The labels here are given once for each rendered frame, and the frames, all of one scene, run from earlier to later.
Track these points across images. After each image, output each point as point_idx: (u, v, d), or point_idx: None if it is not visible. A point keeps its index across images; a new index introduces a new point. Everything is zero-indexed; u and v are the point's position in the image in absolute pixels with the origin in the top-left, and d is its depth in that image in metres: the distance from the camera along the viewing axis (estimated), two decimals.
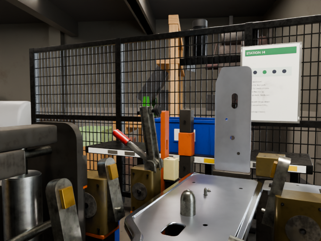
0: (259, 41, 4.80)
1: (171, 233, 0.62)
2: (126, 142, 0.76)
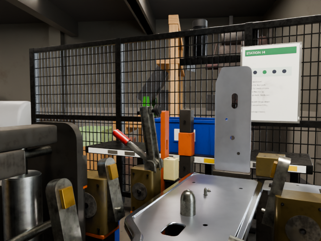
0: (259, 41, 4.80)
1: (171, 233, 0.62)
2: (126, 142, 0.76)
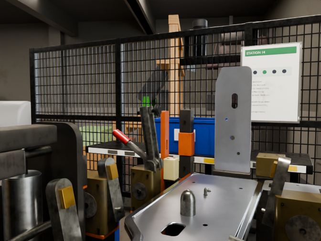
0: (259, 41, 4.80)
1: (171, 233, 0.62)
2: (126, 142, 0.76)
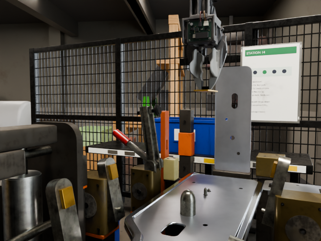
0: (259, 41, 4.80)
1: (171, 233, 0.62)
2: (126, 142, 0.76)
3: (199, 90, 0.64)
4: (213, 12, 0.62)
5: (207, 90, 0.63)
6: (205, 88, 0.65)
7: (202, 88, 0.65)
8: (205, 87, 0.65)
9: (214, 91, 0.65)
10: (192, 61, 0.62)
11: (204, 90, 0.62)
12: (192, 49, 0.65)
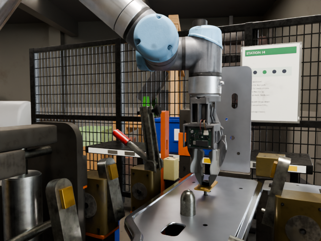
0: (259, 41, 4.80)
1: (171, 233, 0.62)
2: (126, 142, 0.76)
3: (199, 186, 0.66)
4: (213, 114, 0.64)
5: (207, 187, 0.65)
6: (205, 184, 0.67)
7: (203, 183, 0.67)
8: (205, 183, 0.67)
9: (214, 186, 0.67)
10: (192, 161, 0.65)
11: (204, 191, 0.64)
12: None
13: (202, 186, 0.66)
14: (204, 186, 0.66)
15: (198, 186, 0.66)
